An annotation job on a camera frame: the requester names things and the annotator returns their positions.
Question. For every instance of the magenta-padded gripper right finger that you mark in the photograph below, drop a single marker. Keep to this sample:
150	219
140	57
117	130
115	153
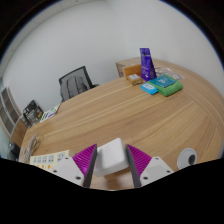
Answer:
155	168

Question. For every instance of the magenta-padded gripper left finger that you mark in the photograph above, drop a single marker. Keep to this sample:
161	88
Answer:
68	168

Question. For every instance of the white charger block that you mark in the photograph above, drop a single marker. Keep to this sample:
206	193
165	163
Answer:
111	156

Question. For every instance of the cream power strip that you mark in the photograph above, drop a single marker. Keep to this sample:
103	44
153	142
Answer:
46	159

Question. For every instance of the grey round desk grommet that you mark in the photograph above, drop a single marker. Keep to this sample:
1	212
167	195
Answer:
185	159

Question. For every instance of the black armchair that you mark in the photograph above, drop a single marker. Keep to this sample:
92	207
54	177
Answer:
13	151

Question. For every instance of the large dark printed cardboard box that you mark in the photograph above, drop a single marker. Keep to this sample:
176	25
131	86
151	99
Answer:
33	115

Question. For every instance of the wooden shelf unit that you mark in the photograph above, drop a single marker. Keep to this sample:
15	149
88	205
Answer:
8	116

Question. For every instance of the small blue box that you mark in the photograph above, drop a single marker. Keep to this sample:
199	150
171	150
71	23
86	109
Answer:
149	88

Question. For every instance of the green box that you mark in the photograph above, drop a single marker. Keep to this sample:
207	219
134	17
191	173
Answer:
168	87

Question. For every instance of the small tan box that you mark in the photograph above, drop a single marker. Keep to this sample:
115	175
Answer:
135	79

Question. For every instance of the black mesh office chair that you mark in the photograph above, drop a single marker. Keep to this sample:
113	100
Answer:
85	73

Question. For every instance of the clear plastic packaging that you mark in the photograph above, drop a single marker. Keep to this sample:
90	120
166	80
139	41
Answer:
170	72

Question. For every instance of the orange flat box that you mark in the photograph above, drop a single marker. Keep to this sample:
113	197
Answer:
132	70

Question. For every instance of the purple standing card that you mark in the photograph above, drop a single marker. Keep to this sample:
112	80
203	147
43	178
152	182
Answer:
146	65

